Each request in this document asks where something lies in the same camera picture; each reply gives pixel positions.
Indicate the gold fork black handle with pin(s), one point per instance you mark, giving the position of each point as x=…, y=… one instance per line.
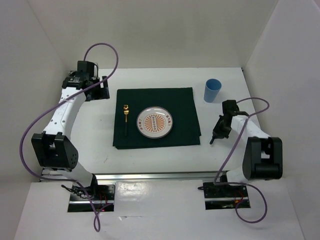
x=126, y=113

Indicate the round plate orange sunburst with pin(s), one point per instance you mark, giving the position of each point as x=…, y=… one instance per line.
x=154, y=122

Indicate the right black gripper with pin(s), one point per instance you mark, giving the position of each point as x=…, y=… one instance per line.
x=218, y=133

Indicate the blue plastic cup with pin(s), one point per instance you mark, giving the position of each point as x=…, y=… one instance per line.
x=212, y=88

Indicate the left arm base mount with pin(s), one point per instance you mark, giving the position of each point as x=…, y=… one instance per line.
x=102, y=199

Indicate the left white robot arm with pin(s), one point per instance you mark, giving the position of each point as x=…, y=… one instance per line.
x=53, y=147

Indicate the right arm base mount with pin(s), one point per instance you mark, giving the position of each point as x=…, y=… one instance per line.
x=222, y=197

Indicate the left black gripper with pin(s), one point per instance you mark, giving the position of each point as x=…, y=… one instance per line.
x=102, y=93

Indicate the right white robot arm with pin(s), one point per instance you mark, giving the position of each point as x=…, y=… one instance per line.
x=263, y=155

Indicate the dark green cloth placemat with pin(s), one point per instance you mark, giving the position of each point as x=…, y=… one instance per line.
x=179, y=102

